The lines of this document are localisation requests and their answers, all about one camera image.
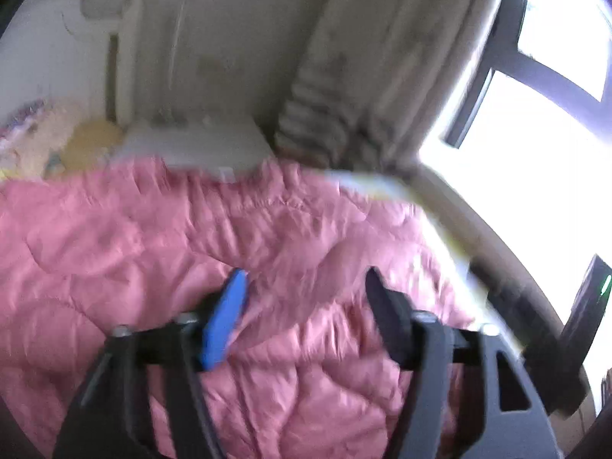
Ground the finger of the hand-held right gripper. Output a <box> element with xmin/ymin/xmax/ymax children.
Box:
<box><xmin>483</xmin><ymin>277</ymin><xmax>550</xmax><ymax>345</ymax></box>

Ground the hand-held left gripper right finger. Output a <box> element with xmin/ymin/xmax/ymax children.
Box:
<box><xmin>364</xmin><ymin>267</ymin><xmax>564</xmax><ymax>459</ymax></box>

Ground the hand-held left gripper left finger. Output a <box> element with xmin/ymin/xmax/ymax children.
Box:
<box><xmin>52</xmin><ymin>268</ymin><xmax>250</xmax><ymax>459</ymax></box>

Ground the pink quilted comforter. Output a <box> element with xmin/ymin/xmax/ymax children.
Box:
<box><xmin>0</xmin><ymin>155</ymin><xmax>483</xmax><ymax>459</ymax></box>

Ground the white low cabinet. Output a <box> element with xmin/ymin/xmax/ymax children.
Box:
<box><xmin>115</xmin><ymin>119</ymin><xmax>273</xmax><ymax>183</ymax></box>

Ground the yellow patterned pillow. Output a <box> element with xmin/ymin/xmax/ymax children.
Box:
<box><xmin>0</xmin><ymin>98</ymin><xmax>126</xmax><ymax>180</ymax></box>

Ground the beige striped curtain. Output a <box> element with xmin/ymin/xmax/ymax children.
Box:
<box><xmin>273</xmin><ymin>0</ymin><xmax>510</xmax><ymax>173</ymax></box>

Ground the dark window frame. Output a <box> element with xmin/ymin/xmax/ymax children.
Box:
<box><xmin>444</xmin><ymin>0</ymin><xmax>612</xmax><ymax>150</ymax></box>

